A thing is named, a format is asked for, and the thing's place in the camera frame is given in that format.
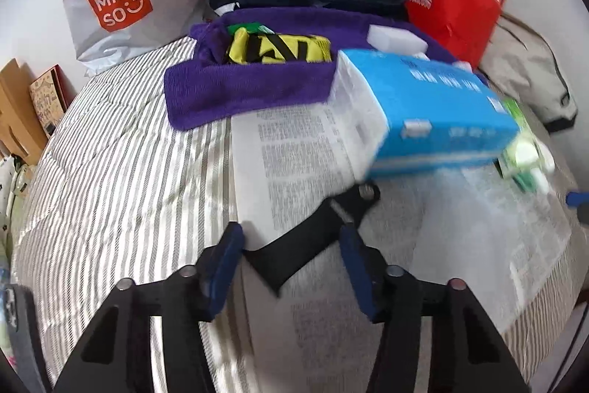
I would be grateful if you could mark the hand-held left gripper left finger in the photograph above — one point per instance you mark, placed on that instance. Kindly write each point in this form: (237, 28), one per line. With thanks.
(225, 268)

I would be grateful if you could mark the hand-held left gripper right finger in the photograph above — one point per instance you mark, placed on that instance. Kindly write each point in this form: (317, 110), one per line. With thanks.
(359, 278)

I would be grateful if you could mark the green wet wipe sachet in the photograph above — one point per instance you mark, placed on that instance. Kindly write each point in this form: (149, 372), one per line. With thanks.
(244, 27)

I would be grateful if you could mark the striped bed cover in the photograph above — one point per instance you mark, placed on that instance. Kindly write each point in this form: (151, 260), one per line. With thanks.
(115, 190)

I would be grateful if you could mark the green tissue pack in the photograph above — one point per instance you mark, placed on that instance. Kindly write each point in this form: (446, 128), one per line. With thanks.
(520, 144)

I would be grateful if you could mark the white sponge block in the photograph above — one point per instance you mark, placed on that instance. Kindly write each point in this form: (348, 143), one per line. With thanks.
(395, 37)

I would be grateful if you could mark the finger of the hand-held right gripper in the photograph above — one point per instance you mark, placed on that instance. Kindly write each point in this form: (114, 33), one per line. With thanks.
(576, 198)

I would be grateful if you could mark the blue tissue pack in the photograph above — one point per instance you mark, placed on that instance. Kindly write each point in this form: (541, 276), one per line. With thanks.
(437, 107)

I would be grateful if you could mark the brown patterned box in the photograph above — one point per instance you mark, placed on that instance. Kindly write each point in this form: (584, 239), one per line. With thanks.
(48, 98)

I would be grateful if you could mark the printed paper sheet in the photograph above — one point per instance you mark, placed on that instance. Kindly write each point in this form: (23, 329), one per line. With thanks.
(294, 153)

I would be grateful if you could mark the white patterned cloth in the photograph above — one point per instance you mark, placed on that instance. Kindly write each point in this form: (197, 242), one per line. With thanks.
(11, 190)

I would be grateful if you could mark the yellow mesh bag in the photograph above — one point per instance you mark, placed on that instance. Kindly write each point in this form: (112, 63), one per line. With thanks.
(303, 50)

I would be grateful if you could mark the brown cardboard box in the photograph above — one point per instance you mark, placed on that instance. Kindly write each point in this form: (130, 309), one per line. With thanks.
(14, 107)

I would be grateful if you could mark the dark smartphone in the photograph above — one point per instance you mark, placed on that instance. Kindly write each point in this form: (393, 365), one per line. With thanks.
(23, 328)

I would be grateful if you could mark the purple towel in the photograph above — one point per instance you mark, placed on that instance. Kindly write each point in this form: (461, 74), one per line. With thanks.
(239, 89)

